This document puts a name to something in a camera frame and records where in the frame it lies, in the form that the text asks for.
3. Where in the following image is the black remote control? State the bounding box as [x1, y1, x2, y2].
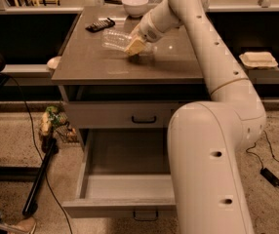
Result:
[86, 18, 115, 33]

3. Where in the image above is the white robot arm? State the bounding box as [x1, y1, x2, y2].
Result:
[127, 0, 266, 234]

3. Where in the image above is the black power adapter with cable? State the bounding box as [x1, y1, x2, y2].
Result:
[246, 132, 279, 188]

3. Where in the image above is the open lower grey drawer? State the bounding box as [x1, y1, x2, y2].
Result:
[63, 129, 176, 218]

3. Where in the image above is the white bowl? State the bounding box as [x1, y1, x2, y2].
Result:
[122, 0, 148, 18]

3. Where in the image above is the white plate on ledge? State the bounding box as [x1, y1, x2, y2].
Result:
[47, 56, 61, 70]

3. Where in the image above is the grey drawer cabinet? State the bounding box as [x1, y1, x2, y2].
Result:
[52, 7, 210, 145]

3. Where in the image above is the black desk leg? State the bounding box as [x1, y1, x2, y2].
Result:
[22, 138, 58, 217]

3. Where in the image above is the black lower drawer handle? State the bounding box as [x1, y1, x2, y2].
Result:
[133, 211, 159, 222]

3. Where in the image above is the tan shoe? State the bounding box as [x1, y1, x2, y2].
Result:
[14, 216, 36, 234]

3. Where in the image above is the closed upper grey drawer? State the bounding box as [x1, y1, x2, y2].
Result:
[63, 101, 179, 129]

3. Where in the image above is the clear plastic water bottle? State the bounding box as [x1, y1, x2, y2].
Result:
[101, 29, 153, 54]

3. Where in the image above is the white foam takeout container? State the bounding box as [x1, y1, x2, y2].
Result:
[239, 52, 278, 69]

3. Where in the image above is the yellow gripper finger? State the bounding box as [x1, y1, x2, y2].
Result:
[130, 25, 141, 38]
[125, 36, 146, 56]

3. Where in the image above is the black floor cable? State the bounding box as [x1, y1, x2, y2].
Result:
[9, 76, 74, 234]

